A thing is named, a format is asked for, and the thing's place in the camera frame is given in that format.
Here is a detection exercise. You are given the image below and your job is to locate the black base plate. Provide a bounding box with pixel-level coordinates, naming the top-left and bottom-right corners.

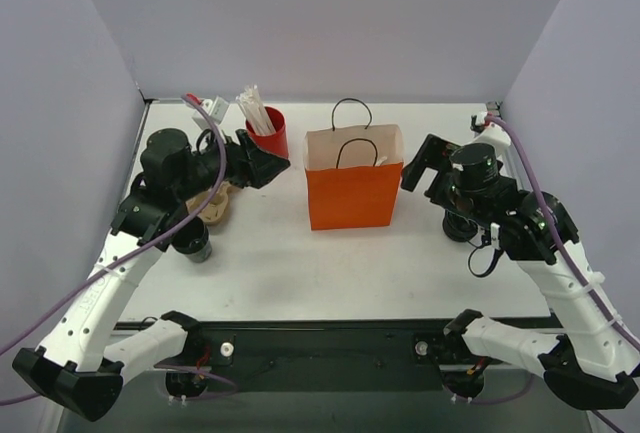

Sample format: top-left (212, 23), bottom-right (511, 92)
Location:
top-left (143, 319), bottom-right (506, 402)

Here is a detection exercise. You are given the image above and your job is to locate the red cylindrical holder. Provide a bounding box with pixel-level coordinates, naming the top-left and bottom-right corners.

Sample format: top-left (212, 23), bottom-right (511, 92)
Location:
top-left (245, 106), bottom-right (289, 159)

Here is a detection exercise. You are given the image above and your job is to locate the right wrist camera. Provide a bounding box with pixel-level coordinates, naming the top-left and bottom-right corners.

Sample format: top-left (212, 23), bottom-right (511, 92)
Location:
top-left (471, 111), bottom-right (511, 155)

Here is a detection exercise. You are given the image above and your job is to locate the brown cardboard cup carrier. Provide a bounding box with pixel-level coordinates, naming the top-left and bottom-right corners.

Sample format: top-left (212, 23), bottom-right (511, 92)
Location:
top-left (186, 181), bottom-right (233, 226)

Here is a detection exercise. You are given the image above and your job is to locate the orange paper bag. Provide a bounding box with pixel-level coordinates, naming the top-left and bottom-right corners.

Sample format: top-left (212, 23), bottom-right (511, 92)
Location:
top-left (303, 97), bottom-right (404, 231)

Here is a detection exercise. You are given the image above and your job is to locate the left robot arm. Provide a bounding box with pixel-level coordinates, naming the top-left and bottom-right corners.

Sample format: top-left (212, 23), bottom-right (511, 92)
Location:
top-left (12, 128), bottom-right (290, 421)

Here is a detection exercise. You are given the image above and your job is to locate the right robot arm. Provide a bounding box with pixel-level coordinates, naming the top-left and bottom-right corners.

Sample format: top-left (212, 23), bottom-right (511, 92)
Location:
top-left (401, 134), bottom-right (639, 411)

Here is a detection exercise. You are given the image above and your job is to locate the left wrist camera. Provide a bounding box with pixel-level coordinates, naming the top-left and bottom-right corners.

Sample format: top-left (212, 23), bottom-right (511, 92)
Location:
top-left (186, 93), bottom-right (230, 129)

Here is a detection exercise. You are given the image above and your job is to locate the white straw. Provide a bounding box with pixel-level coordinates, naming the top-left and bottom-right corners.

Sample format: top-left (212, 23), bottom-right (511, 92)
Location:
top-left (374, 156), bottom-right (393, 167)

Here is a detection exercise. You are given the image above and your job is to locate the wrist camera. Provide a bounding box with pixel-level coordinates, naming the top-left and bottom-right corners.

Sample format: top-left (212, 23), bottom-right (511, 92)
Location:
top-left (471, 111), bottom-right (511, 155)
top-left (186, 93), bottom-right (230, 129)

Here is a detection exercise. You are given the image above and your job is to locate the white wrapped straws bundle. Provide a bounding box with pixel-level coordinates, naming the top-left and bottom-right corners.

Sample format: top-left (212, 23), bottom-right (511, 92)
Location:
top-left (236, 85), bottom-right (275, 136)

